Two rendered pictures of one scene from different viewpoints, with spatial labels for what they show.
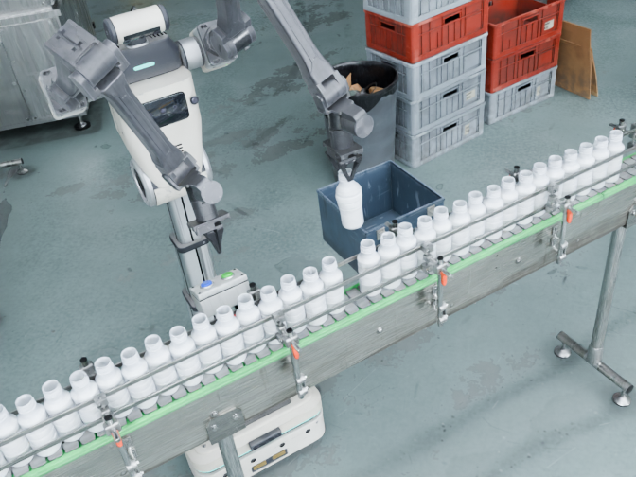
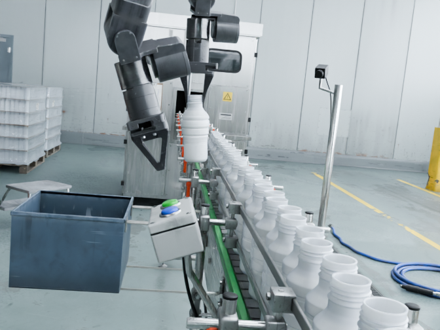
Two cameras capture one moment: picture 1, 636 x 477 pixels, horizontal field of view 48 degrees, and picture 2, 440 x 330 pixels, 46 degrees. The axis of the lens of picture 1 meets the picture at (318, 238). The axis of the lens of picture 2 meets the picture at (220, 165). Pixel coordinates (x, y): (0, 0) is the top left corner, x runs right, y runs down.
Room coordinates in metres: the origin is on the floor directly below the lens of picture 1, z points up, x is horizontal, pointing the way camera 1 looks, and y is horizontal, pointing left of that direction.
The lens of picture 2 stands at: (1.05, 1.11, 1.32)
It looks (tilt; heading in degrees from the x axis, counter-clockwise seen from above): 8 degrees down; 290
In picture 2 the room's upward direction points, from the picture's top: 5 degrees clockwise
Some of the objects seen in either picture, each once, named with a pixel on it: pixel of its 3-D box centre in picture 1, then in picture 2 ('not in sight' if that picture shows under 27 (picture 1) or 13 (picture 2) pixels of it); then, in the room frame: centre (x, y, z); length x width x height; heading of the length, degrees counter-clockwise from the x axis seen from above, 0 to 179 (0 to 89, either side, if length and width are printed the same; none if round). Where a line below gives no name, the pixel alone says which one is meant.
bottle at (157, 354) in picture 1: (160, 364); (287, 274); (1.19, 0.41, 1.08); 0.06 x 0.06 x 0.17
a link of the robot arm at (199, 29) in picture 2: (340, 116); (200, 29); (1.57, -0.09, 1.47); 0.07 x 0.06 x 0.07; 34
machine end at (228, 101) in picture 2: not in sight; (187, 113); (3.67, -4.77, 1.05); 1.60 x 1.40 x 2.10; 116
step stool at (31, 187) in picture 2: not in sight; (29, 205); (4.06, -2.50, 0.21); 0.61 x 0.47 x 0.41; 169
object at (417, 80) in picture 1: (426, 57); not in sight; (3.91, -0.77, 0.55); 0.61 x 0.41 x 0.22; 123
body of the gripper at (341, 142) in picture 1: (341, 137); (196, 54); (1.57, -0.09, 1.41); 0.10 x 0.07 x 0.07; 24
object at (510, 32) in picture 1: (506, 21); not in sight; (4.31, -1.36, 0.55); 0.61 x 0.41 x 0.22; 119
